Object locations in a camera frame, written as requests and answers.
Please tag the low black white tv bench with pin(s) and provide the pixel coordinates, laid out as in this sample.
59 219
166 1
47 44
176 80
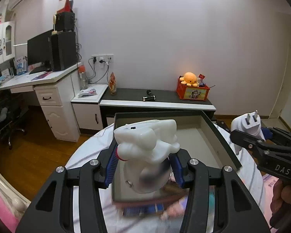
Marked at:
131 100

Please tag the purple yellow rectangular box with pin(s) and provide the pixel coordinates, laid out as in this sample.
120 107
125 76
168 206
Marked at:
141 211

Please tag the red snack bag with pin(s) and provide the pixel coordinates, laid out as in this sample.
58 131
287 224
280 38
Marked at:
112 84

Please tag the small white side cabinet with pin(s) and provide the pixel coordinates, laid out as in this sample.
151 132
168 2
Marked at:
87 109

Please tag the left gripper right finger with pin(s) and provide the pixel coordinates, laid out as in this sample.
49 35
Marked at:
235 209

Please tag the pink building block toy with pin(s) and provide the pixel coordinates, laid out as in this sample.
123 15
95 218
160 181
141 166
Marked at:
175 210

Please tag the white glass door cabinet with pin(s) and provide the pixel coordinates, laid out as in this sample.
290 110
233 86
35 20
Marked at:
7 41

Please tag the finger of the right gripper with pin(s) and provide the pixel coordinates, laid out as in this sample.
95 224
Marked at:
276 135
244 140

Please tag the person right hand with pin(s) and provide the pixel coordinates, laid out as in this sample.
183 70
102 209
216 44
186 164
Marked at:
281 195

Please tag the white desk with drawers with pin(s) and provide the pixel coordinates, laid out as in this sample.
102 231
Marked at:
54 92

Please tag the pink blanket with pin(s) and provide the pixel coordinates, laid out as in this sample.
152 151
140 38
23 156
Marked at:
7 216

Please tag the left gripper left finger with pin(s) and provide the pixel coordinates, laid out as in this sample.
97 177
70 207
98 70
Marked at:
52 208

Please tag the orange lid water bottle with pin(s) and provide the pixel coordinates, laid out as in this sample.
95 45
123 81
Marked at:
83 77

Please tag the black speaker on tower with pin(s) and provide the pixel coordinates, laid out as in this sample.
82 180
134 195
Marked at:
64 21

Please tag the orange octopus plush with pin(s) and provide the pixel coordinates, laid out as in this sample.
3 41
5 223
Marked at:
189 79

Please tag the striped white bedsheet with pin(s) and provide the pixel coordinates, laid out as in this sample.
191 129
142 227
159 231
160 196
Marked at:
113 218

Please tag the black computer monitor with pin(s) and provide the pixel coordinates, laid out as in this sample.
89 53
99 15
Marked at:
38 49

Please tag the white wall socket strip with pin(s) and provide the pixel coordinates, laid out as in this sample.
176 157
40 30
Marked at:
108 58

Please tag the black office chair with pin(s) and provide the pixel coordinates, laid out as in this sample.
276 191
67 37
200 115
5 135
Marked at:
12 108

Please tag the white power plug adapter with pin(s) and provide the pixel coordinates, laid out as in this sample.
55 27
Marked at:
249 123

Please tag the black cylinder on bench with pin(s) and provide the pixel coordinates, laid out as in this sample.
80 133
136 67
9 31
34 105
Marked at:
149 96

